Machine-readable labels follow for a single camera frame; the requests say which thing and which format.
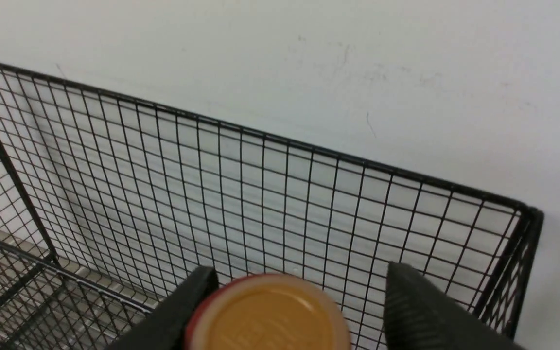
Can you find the soy sauce bottle red label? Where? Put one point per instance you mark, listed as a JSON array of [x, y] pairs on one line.
[[270, 311]]

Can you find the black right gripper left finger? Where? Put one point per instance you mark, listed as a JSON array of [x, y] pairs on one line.
[[164, 328]]

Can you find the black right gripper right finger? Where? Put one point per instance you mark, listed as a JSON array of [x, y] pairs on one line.
[[419, 316]]

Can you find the black wire mesh rack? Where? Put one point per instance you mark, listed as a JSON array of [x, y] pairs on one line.
[[108, 202]]

